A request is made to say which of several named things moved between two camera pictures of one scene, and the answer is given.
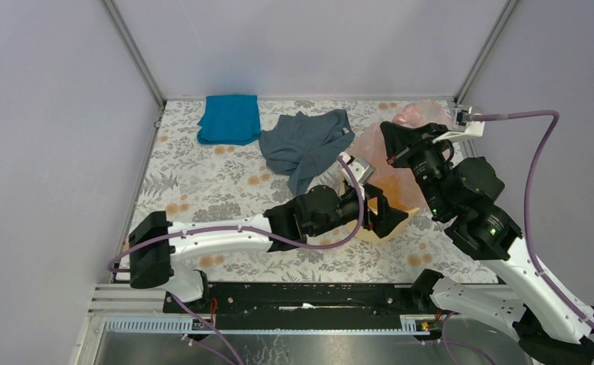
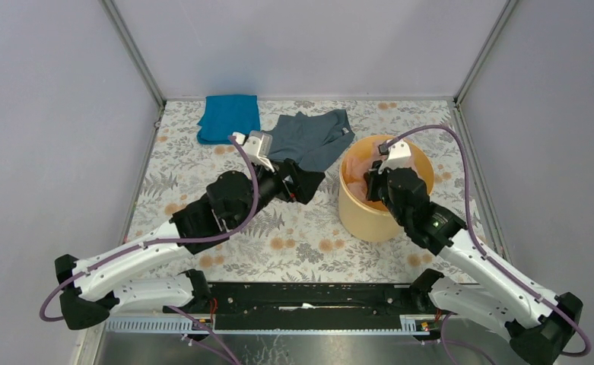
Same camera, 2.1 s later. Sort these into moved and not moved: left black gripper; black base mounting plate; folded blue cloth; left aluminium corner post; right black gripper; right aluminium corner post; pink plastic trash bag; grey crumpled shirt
Moved: pink plastic trash bag; right black gripper; left black gripper
Not moved: folded blue cloth; left aluminium corner post; black base mounting plate; grey crumpled shirt; right aluminium corner post
